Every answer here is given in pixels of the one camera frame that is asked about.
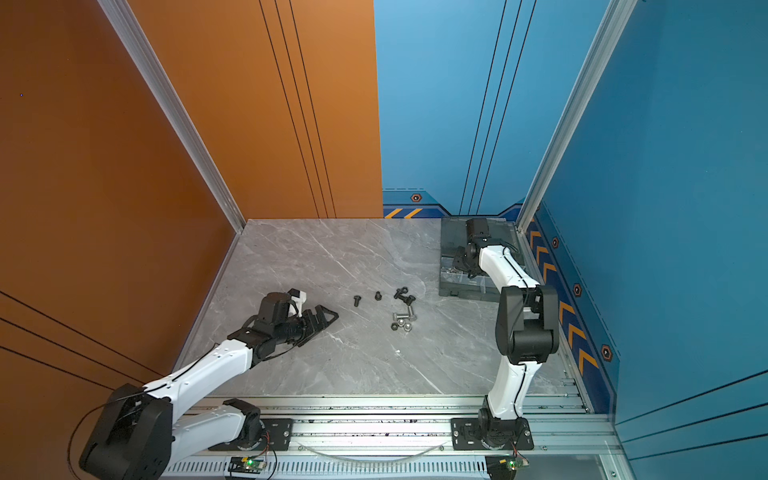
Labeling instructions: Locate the grey compartment organizer box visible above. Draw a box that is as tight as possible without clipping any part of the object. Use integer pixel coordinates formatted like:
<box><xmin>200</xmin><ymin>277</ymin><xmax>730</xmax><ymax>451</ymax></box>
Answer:
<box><xmin>438</xmin><ymin>217</ymin><xmax>533</xmax><ymax>302</ymax></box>

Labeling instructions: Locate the aluminium rail frame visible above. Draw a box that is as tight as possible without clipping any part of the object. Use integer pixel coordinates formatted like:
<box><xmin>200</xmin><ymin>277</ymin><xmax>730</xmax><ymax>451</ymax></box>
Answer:
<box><xmin>107</xmin><ymin>393</ymin><xmax>637</xmax><ymax>480</ymax></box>

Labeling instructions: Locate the clear curved cable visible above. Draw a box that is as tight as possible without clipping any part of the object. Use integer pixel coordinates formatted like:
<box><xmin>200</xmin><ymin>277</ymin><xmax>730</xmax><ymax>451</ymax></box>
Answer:
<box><xmin>293</xmin><ymin>441</ymin><xmax>448</xmax><ymax>464</ymax></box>

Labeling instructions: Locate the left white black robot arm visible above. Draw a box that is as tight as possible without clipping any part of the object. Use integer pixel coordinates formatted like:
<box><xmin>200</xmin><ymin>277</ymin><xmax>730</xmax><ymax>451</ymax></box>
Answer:
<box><xmin>68</xmin><ymin>289</ymin><xmax>340</xmax><ymax>479</ymax></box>

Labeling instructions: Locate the left green circuit board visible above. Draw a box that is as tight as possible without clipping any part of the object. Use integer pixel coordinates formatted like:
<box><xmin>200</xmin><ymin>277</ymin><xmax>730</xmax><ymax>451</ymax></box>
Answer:
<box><xmin>227</xmin><ymin>456</ymin><xmax>268</xmax><ymax>476</ymax></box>

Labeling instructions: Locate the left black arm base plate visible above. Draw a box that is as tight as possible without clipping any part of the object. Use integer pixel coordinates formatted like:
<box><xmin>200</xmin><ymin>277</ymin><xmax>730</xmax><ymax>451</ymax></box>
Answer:
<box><xmin>208</xmin><ymin>418</ymin><xmax>294</xmax><ymax>453</ymax></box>

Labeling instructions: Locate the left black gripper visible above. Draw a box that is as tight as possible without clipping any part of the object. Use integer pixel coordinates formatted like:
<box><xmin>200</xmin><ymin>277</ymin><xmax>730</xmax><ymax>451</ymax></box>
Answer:
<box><xmin>275</xmin><ymin>305</ymin><xmax>340</xmax><ymax>347</ymax></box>

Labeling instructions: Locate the aluminium corner post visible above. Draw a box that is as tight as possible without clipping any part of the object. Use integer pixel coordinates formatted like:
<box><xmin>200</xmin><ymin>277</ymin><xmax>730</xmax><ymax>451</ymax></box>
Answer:
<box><xmin>98</xmin><ymin>0</ymin><xmax>246</xmax><ymax>235</ymax></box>
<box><xmin>515</xmin><ymin>0</ymin><xmax>637</xmax><ymax>235</ymax></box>

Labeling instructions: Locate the right green circuit board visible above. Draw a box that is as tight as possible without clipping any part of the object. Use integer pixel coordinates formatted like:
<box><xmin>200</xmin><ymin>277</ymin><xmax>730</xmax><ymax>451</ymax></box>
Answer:
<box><xmin>485</xmin><ymin>456</ymin><xmax>530</xmax><ymax>480</ymax></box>

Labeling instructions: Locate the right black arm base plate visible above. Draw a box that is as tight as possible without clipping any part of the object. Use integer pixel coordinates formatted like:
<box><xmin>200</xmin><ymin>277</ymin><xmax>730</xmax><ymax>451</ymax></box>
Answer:
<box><xmin>450</xmin><ymin>417</ymin><xmax>535</xmax><ymax>451</ymax></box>

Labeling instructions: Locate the right aluminium corner post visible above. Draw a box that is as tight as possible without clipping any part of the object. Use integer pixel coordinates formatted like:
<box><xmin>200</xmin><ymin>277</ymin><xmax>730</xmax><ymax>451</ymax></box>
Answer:
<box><xmin>515</xmin><ymin>0</ymin><xmax>637</xmax><ymax>235</ymax></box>

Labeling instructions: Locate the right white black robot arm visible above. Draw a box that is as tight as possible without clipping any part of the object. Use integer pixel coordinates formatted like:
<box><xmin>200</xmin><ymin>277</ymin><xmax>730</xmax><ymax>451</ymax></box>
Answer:
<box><xmin>451</xmin><ymin>218</ymin><xmax>560</xmax><ymax>452</ymax></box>

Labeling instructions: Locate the left aluminium corner post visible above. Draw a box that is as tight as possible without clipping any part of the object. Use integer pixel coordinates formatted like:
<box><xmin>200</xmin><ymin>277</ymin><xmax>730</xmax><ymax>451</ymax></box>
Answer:
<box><xmin>98</xmin><ymin>0</ymin><xmax>246</xmax><ymax>235</ymax></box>

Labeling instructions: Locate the green circuit board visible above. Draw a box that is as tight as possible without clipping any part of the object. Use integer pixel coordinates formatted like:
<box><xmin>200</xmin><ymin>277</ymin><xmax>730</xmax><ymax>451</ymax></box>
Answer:
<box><xmin>485</xmin><ymin>456</ymin><xmax>530</xmax><ymax>480</ymax></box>
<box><xmin>227</xmin><ymin>456</ymin><xmax>268</xmax><ymax>476</ymax></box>

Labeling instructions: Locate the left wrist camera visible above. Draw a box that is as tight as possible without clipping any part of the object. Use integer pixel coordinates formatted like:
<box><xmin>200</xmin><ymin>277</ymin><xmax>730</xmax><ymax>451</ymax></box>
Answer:
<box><xmin>288</xmin><ymin>288</ymin><xmax>307</xmax><ymax>318</ymax></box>

